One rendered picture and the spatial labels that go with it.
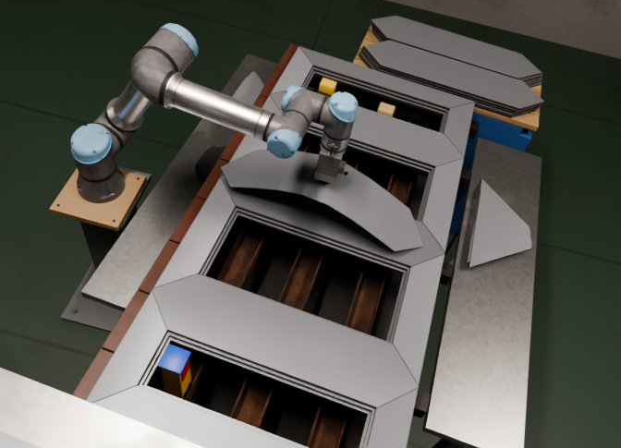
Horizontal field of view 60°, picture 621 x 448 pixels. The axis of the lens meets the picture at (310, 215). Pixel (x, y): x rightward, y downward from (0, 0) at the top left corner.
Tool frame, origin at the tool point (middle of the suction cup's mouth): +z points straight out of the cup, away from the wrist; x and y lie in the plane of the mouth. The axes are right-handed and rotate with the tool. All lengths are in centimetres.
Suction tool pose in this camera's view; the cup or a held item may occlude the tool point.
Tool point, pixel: (324, 181)
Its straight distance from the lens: 162.5
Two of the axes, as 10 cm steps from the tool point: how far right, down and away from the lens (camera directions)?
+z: -1.4, 6.1, 7.8
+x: -9.6, -2.7, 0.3
